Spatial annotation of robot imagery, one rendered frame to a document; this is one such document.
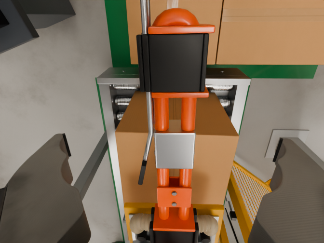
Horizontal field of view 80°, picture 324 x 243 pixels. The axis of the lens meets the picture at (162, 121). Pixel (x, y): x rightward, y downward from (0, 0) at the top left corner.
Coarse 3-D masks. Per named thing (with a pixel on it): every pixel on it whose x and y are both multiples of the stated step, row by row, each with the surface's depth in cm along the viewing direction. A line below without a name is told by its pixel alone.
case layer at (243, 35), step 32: (128, 0) 80; (160, 0) 80; (192, 0) 79; (224, 0) 79; (256, 0) 78; (288, 0) 78; (320, 0) 77; (128, 32) 86; (224, 32) 84; (256, 32) 84; (288, 32) 83; (320, 32) 82; (224, 64) 91; (256, 64) 90; (288, 64) 89; (320, 64) 89
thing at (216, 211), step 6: (192, 204) 56; (198, 204) 56; (204, 204) 56; (210, 204) 56; (216, 204) 56; (198, 210) 55; (204, 210) 55; (210, 210) 55; (216, 210) 55; (222, 210) 55; (216, 216) 56; (222, 216) 56; (204, 234) 57; (216, 234) 60; (198, 240) 61; (204, 240) 57; (210, 240) 57; (216, 240) 62
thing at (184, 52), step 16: (160, 32) 22; (176, 32) 22; (192, 32) 21; (208, 32) 21; (160, 48) 22; (176, 48) 22; (192, 48) 22; (160, 64) 23; (176, 64) 23; (192, 64) 23; (160, 80) 24; (176, 80) 24; (192, 80) 24; (160, 96) 25; (176, 96) 25; (192, 96) 25; (208, 96) 25
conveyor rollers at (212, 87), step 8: (120, 88) 98; (128, 88) 98; (136, 88) 98; (208, 88) 96; (216, 88) 96; (224, 88) 95; (120, 96) 103; (128, 96) 103; (120, 104) 102; (128, 104) 102; (224, 104) 99; (120, 112) 107; (120, 120) 107
